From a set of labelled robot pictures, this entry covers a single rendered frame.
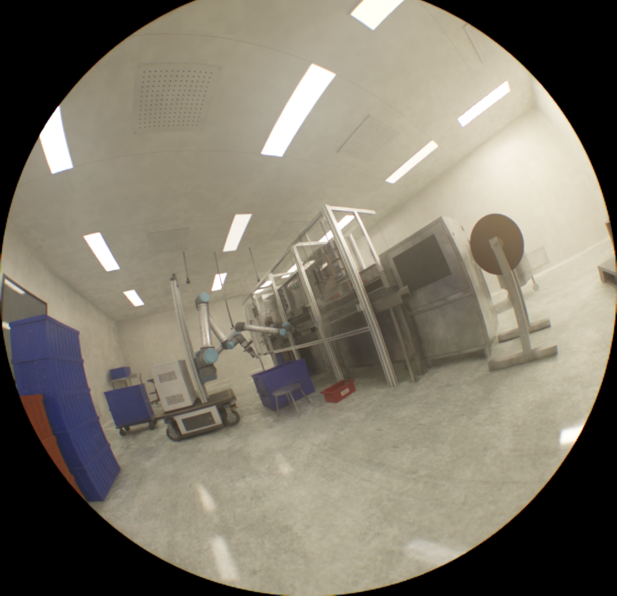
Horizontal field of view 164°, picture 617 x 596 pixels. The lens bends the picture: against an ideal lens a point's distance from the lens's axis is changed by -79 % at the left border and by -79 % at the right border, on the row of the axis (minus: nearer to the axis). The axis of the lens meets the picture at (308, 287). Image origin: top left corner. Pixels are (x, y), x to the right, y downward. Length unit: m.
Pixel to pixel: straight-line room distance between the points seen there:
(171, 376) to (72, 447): 1.34
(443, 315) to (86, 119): 3.38
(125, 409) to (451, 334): 3.85
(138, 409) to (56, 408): 1.92
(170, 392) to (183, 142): 2.48
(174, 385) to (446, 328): 2.57
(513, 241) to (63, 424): 2.97
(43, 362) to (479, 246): 2.90
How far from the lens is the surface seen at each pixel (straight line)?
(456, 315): 1.81
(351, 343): 2.62
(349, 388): 2.19
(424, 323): 1.94
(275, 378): 2.47
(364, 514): 0.95
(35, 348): 1.81
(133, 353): 7.64
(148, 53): 2.04
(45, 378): 1.75
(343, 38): 2.25
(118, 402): 3.51
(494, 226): 1.59
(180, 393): 2.43
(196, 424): 2.41
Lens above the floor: 0.73
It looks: 11 degrees up
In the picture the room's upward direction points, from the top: 20 degrees counter-clockwise
